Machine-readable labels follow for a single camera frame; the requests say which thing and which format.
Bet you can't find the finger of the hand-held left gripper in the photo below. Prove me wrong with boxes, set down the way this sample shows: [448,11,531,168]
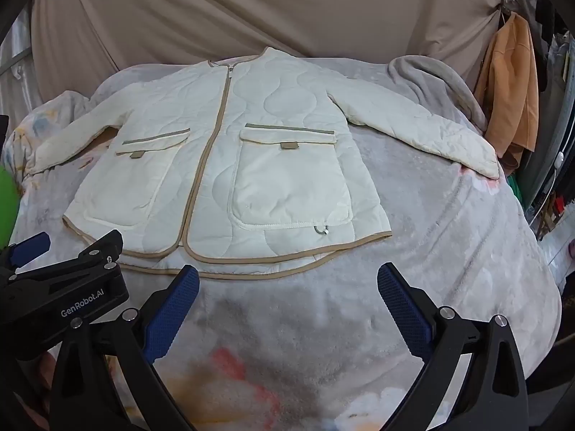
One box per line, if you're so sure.
[0,232,51,275]
[9,229,125,285]

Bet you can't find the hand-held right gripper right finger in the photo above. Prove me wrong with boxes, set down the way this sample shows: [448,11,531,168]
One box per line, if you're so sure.
[376,262,530,431]

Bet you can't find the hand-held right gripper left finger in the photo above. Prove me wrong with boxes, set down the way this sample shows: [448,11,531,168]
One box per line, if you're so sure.
[49,265,201,431]

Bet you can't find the cream quilted jacket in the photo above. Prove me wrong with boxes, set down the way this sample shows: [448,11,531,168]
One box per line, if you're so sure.
[24,46,501,282]

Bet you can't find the green object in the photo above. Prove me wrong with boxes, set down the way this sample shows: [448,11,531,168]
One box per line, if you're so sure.
[0,164,21,246]

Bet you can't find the grey floral blanket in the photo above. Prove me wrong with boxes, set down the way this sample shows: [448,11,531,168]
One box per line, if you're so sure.
[0,56,565,431]

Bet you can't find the grey fleece blanket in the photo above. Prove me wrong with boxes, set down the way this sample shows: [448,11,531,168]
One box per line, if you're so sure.
[387,55,488,134]

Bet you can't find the orange hanging garment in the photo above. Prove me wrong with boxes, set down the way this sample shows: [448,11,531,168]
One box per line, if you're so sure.
[474,11,540,170]

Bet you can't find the beige backdrop sheet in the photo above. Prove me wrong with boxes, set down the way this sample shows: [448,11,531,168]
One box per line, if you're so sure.
[29,0,514,104]

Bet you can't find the dark hanging garment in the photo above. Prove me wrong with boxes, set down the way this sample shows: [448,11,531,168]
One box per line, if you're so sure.
[534,0,563,91]

